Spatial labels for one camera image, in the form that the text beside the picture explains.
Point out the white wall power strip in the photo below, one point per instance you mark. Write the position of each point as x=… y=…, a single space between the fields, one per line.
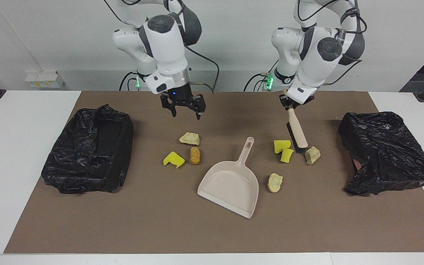
x=41 y=81

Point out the beige hand brush black bristles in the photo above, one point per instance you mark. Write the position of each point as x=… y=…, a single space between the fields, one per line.
x=297 y=130

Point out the notched yellow sponge piece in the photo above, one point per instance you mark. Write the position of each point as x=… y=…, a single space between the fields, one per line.
x=173 y=159

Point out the brown table mat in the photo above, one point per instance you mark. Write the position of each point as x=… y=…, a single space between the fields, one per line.
x=182 y=235

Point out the black trash bag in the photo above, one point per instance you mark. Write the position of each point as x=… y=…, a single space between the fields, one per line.
x=392 y=154
x=87 y=154

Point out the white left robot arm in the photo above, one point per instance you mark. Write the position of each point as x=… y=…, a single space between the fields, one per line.
x=315 y=62

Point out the beige plastic dustpan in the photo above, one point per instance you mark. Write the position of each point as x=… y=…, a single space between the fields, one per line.
x=230 y=187

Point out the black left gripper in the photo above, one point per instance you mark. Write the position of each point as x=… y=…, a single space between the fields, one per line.
x=283 y=98

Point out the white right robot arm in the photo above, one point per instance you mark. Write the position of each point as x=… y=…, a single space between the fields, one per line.
x=164 y=48

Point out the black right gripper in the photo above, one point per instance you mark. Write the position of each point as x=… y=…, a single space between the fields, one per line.
x=179 y=96

